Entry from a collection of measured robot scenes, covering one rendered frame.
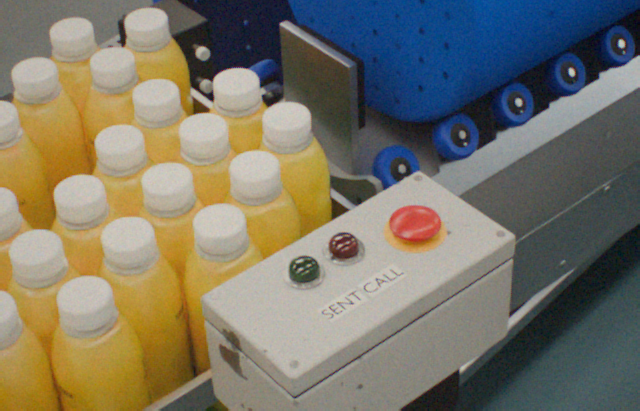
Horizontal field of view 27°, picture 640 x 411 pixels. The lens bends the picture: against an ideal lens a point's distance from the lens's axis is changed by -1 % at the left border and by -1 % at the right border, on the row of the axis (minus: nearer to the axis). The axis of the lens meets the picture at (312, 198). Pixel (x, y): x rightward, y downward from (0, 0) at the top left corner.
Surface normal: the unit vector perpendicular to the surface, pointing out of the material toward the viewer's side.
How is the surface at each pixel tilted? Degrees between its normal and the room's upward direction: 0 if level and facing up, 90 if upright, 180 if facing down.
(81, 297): 0
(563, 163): 70
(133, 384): 90
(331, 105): 90
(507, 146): 52
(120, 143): 0
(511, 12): 86
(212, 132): 0
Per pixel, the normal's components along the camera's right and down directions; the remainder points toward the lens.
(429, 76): -0.77, 0.43
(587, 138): 0.59, 0.18
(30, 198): 0.66, 0.46
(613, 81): 0.47, -0.11
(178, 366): 0.83, 0.33
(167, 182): -0.04, -0.77
